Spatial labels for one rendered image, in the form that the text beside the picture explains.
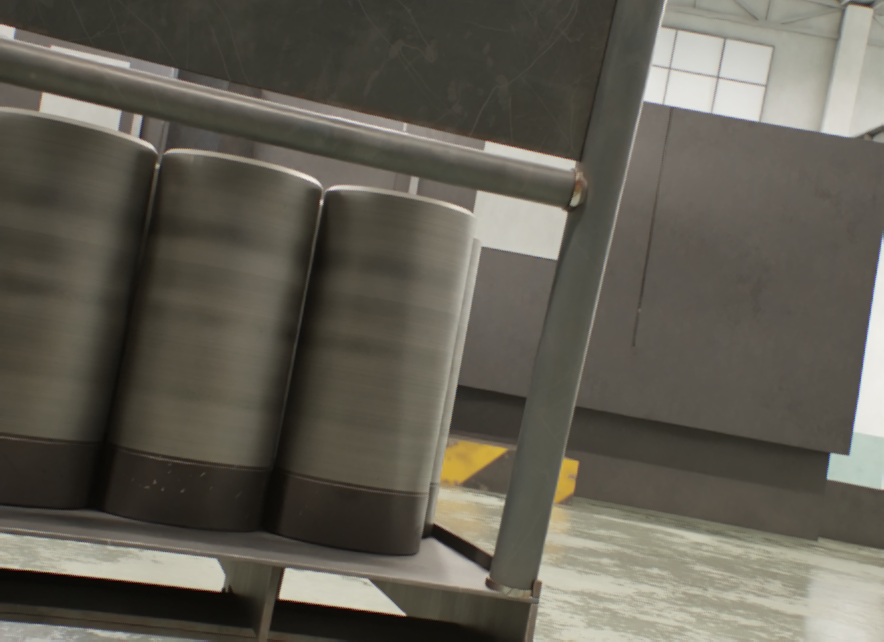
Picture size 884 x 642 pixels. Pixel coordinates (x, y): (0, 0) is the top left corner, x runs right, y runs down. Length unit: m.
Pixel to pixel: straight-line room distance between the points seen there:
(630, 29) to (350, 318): 0.30
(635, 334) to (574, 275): 6.21
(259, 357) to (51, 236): 0.17
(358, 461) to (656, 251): 6.23
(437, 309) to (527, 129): 0.19
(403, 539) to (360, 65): 0.37
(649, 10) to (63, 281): 0.45
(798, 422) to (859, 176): 1.30
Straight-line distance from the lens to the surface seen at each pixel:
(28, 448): 1.06
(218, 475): 1.06
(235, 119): 0.92
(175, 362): 1.06
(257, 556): 0.97
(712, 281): 7.32
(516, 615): 1.03
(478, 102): 0.96
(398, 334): 1.08
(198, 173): 1.07
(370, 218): 1.08
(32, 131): 1.07
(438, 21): 0.96
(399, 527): 1.09
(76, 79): 0.92
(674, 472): 7.49
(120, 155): 1.07
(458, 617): 1.18
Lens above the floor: 0.38
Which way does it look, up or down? 3 degrees up
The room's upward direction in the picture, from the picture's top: 10 degrees clockwise
